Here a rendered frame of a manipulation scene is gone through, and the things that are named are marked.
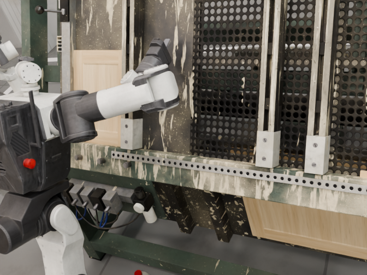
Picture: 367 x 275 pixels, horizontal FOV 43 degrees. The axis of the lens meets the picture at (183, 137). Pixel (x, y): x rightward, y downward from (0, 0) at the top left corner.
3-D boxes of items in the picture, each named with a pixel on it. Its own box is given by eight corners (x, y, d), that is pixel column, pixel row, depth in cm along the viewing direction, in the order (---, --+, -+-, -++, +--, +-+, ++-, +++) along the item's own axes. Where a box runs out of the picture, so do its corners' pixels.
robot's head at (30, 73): (23, 91, 151) (19, 64, 148) (17, 87, 159) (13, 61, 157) (43, 88, 154) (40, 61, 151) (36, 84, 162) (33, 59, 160)
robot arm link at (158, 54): (177, 63, 179) (165, 85, 173) (157, 63, 184) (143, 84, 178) (166, 37, 170) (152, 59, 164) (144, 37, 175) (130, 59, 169)
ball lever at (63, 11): (65, 17, 206) (34, 14, 200) (65, 8, 206) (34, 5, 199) (67, 16, 203) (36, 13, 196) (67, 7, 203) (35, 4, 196)
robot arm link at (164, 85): (155, 70, 158) (181, 65, 141) (164, 99, 160) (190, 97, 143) (127, 79, 154) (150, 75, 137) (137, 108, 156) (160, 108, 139)
